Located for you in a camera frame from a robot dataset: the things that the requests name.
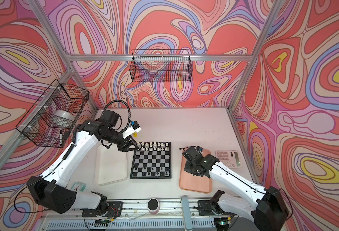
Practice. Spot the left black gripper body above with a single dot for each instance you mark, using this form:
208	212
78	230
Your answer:
116	137

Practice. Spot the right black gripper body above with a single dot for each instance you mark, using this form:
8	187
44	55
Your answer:
190	168

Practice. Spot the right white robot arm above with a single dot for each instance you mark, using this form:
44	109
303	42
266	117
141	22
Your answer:
263	206

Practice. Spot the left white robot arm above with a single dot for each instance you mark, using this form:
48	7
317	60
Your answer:
50	188

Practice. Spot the black white chess board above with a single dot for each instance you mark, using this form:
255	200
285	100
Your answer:
152	161

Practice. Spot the pink plastic tray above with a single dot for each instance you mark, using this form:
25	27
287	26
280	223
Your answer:
194	183

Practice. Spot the white plastic tray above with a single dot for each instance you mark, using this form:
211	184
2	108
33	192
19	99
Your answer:
111	166

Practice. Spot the pink white calculator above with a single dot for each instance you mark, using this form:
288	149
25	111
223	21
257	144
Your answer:
229	158

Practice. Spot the clear tape roll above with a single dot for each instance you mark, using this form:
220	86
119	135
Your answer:
64	115

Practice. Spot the black marker pen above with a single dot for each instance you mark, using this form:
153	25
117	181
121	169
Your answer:
60	138

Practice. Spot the black pink round speaker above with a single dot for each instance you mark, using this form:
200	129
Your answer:
153	206

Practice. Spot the teal alarm clock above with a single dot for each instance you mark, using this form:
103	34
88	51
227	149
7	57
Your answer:
78	187

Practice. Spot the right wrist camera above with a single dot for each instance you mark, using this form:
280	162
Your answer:
199	149

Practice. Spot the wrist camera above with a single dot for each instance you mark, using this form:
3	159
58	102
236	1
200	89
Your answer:
199	149
134	127

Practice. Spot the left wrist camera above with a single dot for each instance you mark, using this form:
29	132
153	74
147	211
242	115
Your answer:
134	127

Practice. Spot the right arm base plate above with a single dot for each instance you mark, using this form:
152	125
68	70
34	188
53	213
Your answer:
211	207

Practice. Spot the black wire basket left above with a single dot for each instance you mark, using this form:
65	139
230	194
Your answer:
40	126

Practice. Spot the black wire basket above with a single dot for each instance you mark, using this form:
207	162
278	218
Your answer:
161	65
40	126

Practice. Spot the grey blue rail bracket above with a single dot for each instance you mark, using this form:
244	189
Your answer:
187	219

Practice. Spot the black wire basket back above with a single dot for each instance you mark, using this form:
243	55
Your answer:
161	65

